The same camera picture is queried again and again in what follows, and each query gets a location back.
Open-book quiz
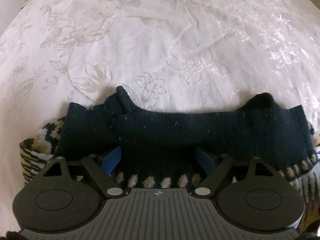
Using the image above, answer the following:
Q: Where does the white floral bedspread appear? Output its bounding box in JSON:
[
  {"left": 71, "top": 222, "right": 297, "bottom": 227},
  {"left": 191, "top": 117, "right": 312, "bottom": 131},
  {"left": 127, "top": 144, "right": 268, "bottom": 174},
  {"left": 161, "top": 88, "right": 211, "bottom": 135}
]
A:
[{"left": 1, "top": 0, "right": 319, "bottom": 233}]

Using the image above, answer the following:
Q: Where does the patterned knit sweater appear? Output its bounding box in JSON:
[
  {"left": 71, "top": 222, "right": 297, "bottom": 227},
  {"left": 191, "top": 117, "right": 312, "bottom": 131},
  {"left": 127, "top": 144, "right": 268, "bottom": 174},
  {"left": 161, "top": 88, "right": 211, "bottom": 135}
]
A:
[{"left": 19, "top": 86, "right": 320, "bottom": 221}]

